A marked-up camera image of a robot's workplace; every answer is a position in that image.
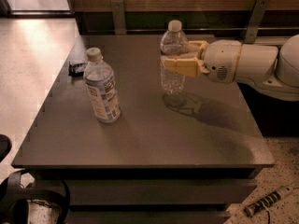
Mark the white power strip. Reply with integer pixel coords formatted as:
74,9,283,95
244,186,294,217

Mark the blue label plastic bottle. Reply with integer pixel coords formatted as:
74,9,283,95
83,48,121,123

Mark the metal wall bracket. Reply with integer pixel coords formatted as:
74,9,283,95
242,0,270,44
111,0,127,35

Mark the black power cable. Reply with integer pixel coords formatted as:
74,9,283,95
260,201,272,224

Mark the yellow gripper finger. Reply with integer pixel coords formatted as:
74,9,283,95
164,58,209,77
188,40,208,53

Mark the left metal wall bracket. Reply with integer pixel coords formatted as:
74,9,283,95
111,0,127,35

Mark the small black clip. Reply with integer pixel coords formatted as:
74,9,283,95
68,63,87,77

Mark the dark grey drawer cabinet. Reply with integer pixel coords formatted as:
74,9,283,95
30,167,261,224

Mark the black chair base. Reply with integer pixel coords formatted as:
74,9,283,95
0,133,71,224

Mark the clear water bottle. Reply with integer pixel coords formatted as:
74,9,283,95
160,20,188,95

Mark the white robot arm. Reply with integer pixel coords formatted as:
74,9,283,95
162,35,299,102

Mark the right metal wall bracket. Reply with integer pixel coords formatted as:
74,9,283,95
242,0,270,44

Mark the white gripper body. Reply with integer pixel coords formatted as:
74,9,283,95
204,40,242,83

